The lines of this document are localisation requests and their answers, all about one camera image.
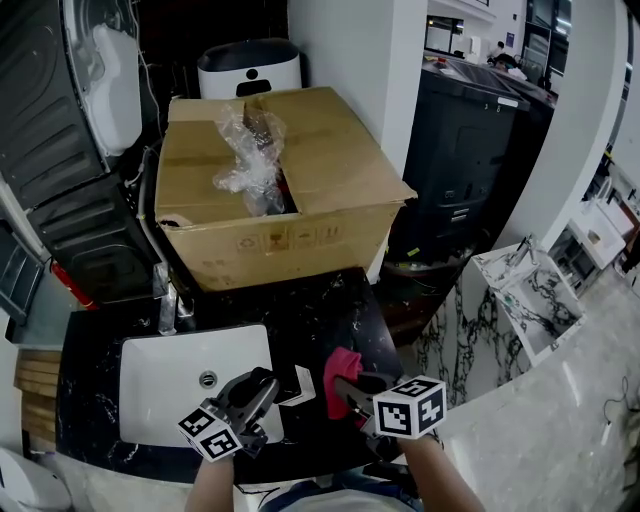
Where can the person's blue trousers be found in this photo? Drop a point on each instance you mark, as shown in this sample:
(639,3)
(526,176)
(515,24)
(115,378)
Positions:
(350,482)

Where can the tall black appliance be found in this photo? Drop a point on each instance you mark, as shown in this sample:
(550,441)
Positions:
(460,150)

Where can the person's left forearm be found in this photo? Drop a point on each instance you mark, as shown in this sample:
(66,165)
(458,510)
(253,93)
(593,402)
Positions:
(212,485)

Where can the white toilet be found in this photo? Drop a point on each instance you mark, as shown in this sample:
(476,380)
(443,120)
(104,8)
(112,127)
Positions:
(30,485)

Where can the white vanity cabinet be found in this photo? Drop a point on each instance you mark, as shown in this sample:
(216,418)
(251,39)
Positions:
(592,240)

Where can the white bin with black lid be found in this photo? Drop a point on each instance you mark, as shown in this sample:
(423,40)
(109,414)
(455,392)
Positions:
(225,70)

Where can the chrome faucet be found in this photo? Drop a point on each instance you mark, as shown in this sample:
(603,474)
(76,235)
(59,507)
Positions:
(167,305)

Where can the red cloth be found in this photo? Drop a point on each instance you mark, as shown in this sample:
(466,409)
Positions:
(340,365)

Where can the large cardboard box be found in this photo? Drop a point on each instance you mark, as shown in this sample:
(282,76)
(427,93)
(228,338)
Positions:
(325,170)

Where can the grey metal washing machine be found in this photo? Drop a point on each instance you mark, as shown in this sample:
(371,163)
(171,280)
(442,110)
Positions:
(95,245)
(35,90)

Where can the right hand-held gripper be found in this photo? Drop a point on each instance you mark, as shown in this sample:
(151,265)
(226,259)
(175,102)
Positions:
(410,407)

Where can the white sink basin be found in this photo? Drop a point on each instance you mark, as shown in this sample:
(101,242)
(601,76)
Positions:
(165,385)

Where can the marble pattern sink cabinet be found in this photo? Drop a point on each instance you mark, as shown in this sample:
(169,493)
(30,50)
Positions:
(535,300)

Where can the red fire extinguisher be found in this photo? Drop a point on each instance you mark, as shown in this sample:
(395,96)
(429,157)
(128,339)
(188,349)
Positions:
(72,285)

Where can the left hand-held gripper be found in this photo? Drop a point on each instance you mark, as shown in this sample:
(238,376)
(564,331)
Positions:
(210,435)

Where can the stack of wooden planks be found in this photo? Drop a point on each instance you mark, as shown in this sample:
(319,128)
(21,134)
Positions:
(40,395)

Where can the person's right forearm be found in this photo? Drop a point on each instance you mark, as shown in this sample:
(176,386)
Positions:
(440,480)

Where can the clear plastic wrap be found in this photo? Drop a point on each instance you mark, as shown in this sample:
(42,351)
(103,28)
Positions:
(250,160)

